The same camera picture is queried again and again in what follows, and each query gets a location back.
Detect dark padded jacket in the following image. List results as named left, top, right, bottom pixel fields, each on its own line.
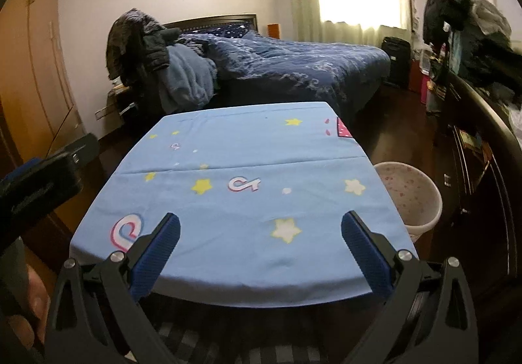
left=105, top=8, right=180, bottom=84

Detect dark bedside table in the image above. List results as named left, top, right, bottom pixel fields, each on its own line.
left=108, top=82, right=142, bottom=125

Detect wooden wardrobe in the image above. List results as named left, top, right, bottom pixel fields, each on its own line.
left=0, top=0, right=89, bottom=267

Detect black suitcase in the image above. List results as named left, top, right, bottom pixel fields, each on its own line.
left=381, top=36, right=412, bottom=90

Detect books on dresser shelf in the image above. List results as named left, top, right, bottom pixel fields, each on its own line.
left=458, top=129, right=495, bottom=170

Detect black hanging garment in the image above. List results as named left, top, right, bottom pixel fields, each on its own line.
left=442, top=0, right=474, bottom=35

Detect pile of dark clothes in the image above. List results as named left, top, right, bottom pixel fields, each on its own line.
left=452, top=27, right=522, bottom=104

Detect blue printed tablecloth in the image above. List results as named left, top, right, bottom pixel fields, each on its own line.
left=69, top=102, right=419, bottom=310

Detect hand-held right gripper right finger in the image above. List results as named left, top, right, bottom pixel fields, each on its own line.
left=341, top=210, right=479, bottom=364

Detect person's left hand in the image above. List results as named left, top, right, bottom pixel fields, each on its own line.
left=5, top=261, right=52, bottom=353

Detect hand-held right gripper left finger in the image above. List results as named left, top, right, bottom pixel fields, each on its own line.
left=44, top=212, right=181, bottom=364

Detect red box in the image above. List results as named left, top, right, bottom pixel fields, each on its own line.
left=408, top=58, right=423, bottom=94

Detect white crumpled garment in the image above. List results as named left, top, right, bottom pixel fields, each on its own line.
left=468, top=0, right=513, bottom=39

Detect white pink-speckled waste bin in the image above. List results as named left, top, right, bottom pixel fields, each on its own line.
left=373, top=161, right=443, bottom=245

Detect dark wooden dresser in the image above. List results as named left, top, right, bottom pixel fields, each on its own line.
left=425, top=69, right=522, bottom=280

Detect white plastic bag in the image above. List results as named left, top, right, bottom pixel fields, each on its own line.
left=507, top=104, right=522, bottom=137

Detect blue patterned duvet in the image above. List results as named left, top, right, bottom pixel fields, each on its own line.
left=179, top=31, right=392, bottom=121

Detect dark wooden bed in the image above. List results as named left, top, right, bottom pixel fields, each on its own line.
left=162, top=14, right=392, bottom=125

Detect black hanging coat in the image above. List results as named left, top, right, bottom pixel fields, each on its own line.
left=422, top=0, right=454, bottom=47

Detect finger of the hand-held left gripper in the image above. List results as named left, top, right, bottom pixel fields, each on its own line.
left=0, top=157, right=44, bottom=186
left=0, top=133, right=100, bottom=228

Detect navy star pillow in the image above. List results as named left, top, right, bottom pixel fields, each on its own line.
left=185, top=21, right=256, bottom=41

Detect grey-blue fleece blanket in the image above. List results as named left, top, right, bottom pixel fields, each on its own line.
left=157, top=44, right=220, bottom=113

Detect clear storage box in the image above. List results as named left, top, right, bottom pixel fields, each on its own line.
left=420, top=48, right=435, bottom=76

